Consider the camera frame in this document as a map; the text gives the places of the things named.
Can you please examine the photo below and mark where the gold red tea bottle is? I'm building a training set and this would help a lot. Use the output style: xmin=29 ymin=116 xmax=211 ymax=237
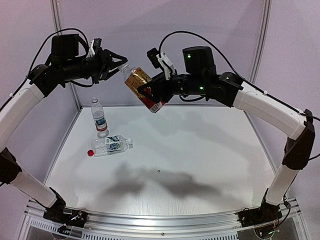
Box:
xmin=119 ymin=64 xmax=168 ymax=114

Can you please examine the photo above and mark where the clear bottle red white label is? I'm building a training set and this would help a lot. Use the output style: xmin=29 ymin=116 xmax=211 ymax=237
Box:
xmin=91 ymin=97 xmax=109 ymax=138

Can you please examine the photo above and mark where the red bottle cap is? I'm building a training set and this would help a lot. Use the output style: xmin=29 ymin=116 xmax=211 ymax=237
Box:
xmin=87 ymin=149 xmax=95 ymax=157

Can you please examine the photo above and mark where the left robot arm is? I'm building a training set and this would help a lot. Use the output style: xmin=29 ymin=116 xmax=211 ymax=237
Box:
xmin=0 ymin=30 xmax=128 ymax=209

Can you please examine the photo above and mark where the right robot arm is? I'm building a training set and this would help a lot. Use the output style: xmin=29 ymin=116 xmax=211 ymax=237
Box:
xmin=138 ymin=46 xmax=316 ymax=214

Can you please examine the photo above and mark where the clear bottle blue label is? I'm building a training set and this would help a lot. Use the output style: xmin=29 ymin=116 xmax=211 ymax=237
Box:
xmin=91 ymin=135 xmax=134 ymax=157

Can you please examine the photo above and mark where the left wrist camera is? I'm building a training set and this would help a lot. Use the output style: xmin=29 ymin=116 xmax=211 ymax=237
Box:
xmin=86 ymin=38 xmax=102 ymax=58

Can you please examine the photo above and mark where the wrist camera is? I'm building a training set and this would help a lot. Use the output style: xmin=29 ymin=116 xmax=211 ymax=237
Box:
xmin=86 ymin=38 xmax=102 ymax=58
xmin=146 ymin=47 xmax=176 ymax=81

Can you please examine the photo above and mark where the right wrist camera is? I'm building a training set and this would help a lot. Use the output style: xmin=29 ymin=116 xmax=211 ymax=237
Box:
xmin=146 ymin=47 xmax=176 ymax=81

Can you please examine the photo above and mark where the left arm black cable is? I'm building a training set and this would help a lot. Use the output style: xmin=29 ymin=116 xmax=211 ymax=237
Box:
xmin=0 ymin=28 xmax=91 ymax=111

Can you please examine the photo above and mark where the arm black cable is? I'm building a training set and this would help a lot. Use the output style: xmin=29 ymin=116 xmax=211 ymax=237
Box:
xmin=0 ymin=28 xmax=91 ymax=111
xmin=158 ymin=30 xmax=320 ymax=161

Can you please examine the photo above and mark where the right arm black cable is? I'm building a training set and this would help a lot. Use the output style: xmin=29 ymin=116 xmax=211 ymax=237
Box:
xmin=158 ymin=30 xmax=320 ymax=161

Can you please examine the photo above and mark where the right aluminium corner post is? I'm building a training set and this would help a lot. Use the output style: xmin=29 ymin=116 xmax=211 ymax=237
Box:
xmin=241 ymin=0 xmax=272 ymax=83

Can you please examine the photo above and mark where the aluminium front rail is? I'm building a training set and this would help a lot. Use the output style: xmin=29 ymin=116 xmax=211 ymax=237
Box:
xmin=17 ymin=198 xmax=308 ymax=240

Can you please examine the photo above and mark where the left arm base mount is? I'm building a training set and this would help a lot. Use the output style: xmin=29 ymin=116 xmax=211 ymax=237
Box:
xmin=43 ymin=187 xmax=88 ymax=228

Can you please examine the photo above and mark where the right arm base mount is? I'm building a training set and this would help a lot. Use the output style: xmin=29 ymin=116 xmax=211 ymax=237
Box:
xmin=235 ymin=196 xmax=291 ymax=228

